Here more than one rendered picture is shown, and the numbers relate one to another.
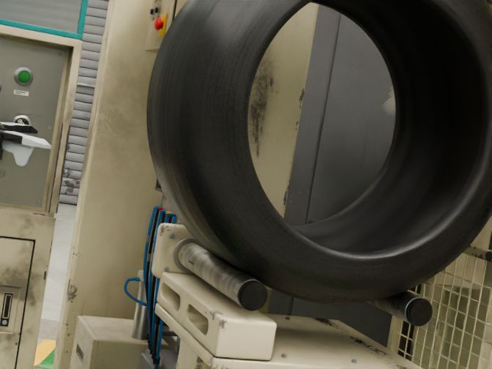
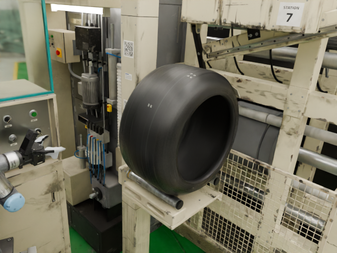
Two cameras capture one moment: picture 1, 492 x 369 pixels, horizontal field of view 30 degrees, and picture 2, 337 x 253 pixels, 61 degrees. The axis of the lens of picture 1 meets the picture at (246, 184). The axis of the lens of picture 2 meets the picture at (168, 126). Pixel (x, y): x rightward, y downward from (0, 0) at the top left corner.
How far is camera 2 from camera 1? 88 cm
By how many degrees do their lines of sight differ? 33
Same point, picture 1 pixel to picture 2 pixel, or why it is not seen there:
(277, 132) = not seen: hidden behind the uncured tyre
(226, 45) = (169, 140)
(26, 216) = (51, 164)
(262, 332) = (182, 212)
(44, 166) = (50, 142)
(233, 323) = (175, 215)
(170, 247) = (125, 174)
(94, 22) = not seen: outside the picture
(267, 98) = not seen: hidden behind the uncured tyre
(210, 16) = (159, 129)
